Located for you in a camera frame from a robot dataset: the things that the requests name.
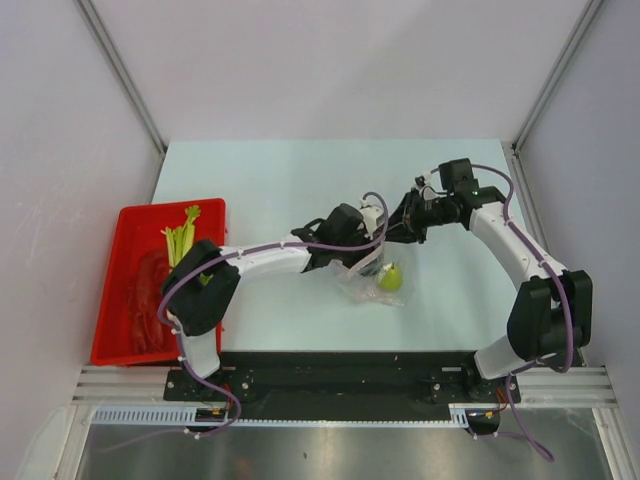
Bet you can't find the red plastic bin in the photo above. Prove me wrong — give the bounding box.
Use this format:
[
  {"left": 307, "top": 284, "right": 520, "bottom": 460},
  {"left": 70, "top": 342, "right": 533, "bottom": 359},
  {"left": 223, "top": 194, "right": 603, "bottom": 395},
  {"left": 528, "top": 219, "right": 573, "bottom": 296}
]
[{"left": 90, "top": 198, "right": 226, "bottom": 366}]

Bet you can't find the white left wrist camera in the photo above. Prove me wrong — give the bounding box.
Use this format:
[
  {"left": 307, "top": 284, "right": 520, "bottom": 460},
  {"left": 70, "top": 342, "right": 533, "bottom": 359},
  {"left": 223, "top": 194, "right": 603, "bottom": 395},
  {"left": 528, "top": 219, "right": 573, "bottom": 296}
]
[{"left": 359, "top": 199, "right": 385, "bottom": 240}]

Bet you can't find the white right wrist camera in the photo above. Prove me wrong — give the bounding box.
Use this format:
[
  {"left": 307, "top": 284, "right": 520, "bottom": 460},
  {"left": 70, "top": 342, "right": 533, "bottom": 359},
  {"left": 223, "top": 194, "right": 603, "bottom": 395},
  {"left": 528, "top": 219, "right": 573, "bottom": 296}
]
[{"left": 414, "top": 170, "right": 434, "bottom": 190}]

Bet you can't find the white cable duct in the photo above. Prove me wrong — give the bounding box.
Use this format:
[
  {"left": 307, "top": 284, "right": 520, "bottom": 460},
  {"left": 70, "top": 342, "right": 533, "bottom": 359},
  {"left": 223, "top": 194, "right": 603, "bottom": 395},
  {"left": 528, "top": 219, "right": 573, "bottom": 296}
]
[{"left": 91, "top": 404, "right": 497, "bottom": 430}]

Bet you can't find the green fake vegetable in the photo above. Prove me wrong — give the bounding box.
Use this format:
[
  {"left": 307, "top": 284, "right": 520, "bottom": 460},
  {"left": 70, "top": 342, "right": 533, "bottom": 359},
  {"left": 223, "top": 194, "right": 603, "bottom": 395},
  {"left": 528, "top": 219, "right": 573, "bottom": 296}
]
[{"left": 160, "top": 205, "right": 201, "bottom": 268}]

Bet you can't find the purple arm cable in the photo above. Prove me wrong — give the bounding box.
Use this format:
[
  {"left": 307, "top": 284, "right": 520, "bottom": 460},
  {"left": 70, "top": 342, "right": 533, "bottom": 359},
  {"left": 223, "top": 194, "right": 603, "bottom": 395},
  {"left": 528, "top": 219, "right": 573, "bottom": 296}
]
[
  {"left": 434, "top": 163, "right": 574, "bottom": 462},
  {"left": 97, "top": 191, "right": 389, "bottom": 451}
]

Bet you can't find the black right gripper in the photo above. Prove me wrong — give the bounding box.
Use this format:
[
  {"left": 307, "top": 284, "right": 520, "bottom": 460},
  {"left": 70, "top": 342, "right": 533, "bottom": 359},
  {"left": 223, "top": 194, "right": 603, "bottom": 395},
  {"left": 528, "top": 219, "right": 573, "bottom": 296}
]
[{"left": 373, "top": 188, "right": 459, "bottom": 244}]

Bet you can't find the clear zip top bag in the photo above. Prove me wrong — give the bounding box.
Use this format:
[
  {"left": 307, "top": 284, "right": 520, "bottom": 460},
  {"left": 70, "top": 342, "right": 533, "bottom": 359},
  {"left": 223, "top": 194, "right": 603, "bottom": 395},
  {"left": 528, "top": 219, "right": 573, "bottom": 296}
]
[{"left": 330, "top": 243, "right": 416, "bottom": 307}]

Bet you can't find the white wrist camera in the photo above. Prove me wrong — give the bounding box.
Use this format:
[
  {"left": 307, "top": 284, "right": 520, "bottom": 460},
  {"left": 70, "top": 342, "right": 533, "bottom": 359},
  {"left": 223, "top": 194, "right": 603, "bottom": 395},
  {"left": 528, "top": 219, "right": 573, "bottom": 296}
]
[
  {"left": 414, "top": 170, "right": 434, "bottom": 190},
  {"left": 359, "top": 199, "right": 385, "bottom": 240}
]

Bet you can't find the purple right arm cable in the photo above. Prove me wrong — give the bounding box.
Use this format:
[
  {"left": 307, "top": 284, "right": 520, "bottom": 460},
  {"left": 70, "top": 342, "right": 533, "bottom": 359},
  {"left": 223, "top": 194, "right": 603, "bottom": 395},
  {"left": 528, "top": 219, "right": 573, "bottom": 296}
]
[{"left": 434, "top": 163, "right": 574, "bottom": 462}]

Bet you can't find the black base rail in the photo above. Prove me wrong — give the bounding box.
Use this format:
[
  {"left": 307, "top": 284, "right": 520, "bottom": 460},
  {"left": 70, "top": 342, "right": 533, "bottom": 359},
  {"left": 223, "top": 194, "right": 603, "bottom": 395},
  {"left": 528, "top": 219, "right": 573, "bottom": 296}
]
[{"left": 163, "top": 351, "right": 521, "bottom": 414}]

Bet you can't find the green fake pear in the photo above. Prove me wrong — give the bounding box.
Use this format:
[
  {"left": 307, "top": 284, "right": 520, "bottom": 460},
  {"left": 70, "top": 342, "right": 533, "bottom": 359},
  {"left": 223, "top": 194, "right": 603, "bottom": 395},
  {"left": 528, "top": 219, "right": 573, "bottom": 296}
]
[{"left": 377, "top": 262, "right": 404, "bottom": 292}]

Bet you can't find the aluminium frame rail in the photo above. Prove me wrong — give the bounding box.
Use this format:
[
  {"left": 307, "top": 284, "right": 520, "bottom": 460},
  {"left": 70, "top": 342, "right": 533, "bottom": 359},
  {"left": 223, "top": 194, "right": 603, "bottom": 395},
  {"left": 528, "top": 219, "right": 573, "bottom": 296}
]
[{"left": 73, "top": 366, "right": 617, "bottom": 408}]

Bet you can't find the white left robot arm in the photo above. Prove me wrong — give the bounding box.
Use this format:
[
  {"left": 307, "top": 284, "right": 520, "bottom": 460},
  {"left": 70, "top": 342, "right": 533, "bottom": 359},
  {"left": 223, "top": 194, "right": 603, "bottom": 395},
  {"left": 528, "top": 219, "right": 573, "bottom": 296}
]
[{"left": 158, "top": 201, "right": 388, "bottom": 400}]

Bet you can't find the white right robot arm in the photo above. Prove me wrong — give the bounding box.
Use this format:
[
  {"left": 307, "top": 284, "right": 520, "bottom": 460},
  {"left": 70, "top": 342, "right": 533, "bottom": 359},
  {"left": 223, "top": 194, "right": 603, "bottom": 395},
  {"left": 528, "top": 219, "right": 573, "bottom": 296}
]
[{"left": 386, "top": 158, "right": 594, "bottom": 401}]

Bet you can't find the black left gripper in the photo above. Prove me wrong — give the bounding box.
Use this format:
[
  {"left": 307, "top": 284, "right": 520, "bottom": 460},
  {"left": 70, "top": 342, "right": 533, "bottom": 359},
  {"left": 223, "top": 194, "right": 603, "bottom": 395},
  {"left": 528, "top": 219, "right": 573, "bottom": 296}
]
[{"left": 332, "top": 226, "right": 382, "bottom": 278}]

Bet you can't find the red fake lobster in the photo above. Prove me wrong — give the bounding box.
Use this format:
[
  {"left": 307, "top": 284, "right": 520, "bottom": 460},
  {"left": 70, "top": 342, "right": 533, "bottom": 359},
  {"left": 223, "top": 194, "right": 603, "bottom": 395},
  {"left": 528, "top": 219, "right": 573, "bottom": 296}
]
[{"left": 126, "top": 249, "right": 169, "bottom": 355}]

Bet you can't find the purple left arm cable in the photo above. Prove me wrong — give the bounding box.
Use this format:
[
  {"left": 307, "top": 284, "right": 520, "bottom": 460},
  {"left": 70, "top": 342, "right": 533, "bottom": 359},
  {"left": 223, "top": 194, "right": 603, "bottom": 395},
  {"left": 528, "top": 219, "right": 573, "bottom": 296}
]
[{"left": 97, "top": 191, "right": 389, "bottom": 451}]

